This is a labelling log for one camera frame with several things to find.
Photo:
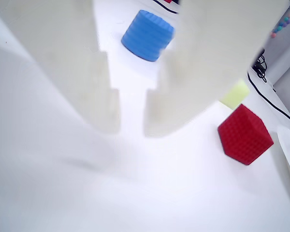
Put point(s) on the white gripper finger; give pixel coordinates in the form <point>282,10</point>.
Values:
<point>62,48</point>
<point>212,48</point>

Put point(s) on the red cube block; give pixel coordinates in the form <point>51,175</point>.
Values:
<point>244,135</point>

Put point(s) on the pale yellow foam block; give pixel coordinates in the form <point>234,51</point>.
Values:
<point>235,95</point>

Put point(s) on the blue ribbed cylinder block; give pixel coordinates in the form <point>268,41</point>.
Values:
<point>147,36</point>

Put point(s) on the small red object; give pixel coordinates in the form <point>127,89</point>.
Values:
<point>167,1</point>

